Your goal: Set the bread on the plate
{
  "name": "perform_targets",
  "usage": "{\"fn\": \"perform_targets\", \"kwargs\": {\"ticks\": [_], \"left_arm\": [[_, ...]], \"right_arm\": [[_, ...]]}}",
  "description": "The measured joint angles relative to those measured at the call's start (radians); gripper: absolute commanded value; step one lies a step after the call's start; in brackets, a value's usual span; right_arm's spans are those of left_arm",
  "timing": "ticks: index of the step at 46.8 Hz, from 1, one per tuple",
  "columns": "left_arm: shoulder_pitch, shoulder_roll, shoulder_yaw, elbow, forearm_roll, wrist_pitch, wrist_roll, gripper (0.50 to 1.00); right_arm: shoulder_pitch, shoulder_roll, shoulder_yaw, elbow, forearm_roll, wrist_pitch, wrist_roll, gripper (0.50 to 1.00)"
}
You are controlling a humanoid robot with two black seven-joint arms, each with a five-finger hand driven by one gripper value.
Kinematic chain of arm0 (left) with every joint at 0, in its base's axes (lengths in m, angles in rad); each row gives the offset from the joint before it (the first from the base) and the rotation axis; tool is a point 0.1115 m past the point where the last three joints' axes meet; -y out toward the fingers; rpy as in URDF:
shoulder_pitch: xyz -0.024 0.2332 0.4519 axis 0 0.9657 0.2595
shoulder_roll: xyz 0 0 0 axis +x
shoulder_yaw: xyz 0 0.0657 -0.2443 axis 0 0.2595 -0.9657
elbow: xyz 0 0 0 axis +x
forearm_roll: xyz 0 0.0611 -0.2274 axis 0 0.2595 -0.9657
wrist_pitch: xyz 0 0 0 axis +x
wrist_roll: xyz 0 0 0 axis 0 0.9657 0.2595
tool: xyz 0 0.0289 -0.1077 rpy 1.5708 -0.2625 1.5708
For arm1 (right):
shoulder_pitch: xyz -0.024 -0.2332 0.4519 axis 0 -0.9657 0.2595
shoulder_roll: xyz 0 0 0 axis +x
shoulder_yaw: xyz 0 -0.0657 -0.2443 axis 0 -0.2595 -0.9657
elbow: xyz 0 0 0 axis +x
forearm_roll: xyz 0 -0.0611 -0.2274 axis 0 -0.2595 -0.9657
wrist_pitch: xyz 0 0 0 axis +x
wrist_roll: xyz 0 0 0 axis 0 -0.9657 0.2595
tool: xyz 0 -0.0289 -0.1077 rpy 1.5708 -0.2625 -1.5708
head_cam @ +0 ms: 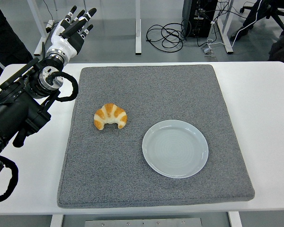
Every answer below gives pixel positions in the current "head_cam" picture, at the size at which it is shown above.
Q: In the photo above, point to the white desk leg slim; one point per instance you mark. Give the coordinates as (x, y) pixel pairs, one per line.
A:
(41, 19)

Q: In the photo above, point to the pale grey round plate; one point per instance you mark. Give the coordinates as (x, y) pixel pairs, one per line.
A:
(175, 151)

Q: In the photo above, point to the black office chair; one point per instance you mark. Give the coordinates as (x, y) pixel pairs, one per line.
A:
(278, 20)

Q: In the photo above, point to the grey metal plate with screws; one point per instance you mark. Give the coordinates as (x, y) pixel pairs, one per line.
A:
(142, 223)

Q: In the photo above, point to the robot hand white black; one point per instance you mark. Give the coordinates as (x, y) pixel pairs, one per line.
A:
(61, 42)

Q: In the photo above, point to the white table leg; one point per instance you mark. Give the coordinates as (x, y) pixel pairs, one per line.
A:
(56, 221)
(235, 220)

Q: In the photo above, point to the small grey floor adapter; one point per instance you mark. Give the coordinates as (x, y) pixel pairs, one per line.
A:
(207, 50)

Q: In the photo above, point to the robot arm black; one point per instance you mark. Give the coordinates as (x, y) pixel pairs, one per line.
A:
(16, 111)

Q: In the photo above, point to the black computer tower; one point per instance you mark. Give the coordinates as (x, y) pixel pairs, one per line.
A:
(198, 19)

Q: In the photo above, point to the white desk leg with foot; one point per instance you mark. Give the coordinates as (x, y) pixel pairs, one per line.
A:
(138, 28)

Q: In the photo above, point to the white desk leg slanted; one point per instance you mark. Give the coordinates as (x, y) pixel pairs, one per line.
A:
(226, 28)

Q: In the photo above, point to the dark fabric object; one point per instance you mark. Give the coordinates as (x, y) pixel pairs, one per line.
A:
(282, 49)

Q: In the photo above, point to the white power strip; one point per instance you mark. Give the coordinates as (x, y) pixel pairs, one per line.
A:
(49, 24)

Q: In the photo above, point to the grey fabric mat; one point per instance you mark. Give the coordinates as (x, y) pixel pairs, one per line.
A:
(156, 94)

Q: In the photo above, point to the seated person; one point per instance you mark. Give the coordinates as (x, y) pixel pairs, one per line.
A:
(252, 16)

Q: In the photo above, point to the croissant bread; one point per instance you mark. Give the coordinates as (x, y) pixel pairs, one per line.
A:
(110, 114)

